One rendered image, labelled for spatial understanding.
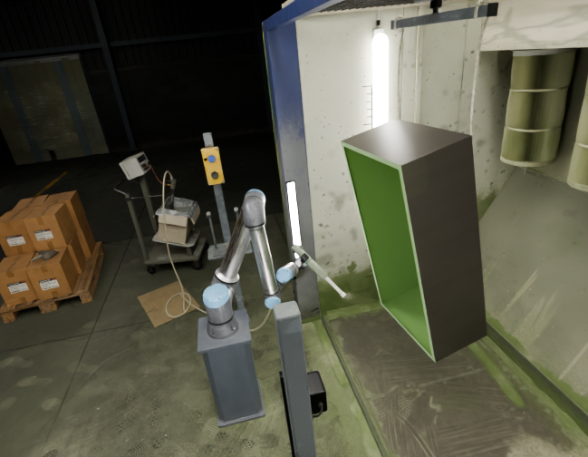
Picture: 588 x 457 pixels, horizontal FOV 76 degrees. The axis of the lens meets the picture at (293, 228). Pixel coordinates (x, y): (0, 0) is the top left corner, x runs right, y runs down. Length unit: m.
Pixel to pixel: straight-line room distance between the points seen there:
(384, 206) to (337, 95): 0.81
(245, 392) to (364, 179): 1.48
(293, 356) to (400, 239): 1.84
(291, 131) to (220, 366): 1.55
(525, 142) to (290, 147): 1.55
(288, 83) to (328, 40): 0.36
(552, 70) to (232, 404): 2.80
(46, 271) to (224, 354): 2.44
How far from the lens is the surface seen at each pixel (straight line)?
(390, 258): 2.59
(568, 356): 2.86
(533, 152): 2.98
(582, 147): 2.59
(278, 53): 2.56
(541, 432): 2.77
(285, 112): 2.59
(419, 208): 1.75
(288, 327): 0.77
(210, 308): 2.21
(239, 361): 2.37
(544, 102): 2.89
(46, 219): 4.51
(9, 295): 4.57
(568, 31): 2.59
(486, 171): 3.38
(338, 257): 3.04
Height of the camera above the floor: 2.11
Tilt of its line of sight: 25 degrees down
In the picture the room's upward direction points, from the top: 6 degrees counter-clockwise
